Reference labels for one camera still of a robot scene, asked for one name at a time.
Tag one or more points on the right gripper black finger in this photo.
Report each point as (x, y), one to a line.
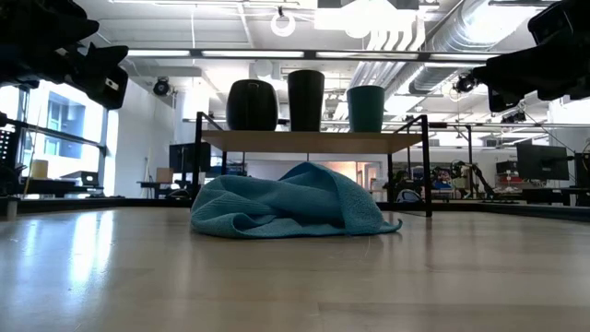
(511, 76)
(567, 23)

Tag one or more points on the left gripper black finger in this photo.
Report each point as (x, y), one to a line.
(101, 74)
(41, 23)

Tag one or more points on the green cup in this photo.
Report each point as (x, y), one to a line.
(366, 110)

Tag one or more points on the tall black cup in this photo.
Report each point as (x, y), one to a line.
(306, 101)

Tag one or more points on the black background robot arm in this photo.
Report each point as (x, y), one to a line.
(479, 177)

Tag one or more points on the black perforated stand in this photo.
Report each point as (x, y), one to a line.
(7, 147)

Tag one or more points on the black monitor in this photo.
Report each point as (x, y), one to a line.
(189, 157)
(541, 161)

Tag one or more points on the yellowish box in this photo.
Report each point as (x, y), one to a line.
(39, 169)

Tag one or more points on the low black desk device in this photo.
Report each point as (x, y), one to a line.
(80, 179)

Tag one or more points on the cardboard box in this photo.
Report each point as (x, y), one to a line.
(164, 175)

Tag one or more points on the white rounded device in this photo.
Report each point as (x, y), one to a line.
(408, 197)

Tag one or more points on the blue microfibre cloth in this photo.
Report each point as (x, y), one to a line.
(286, 207)

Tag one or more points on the silver ventilation duct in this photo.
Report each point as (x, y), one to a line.
(442, 41)

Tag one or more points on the wooden shelf with black frame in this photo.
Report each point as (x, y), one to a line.
(299, 142)

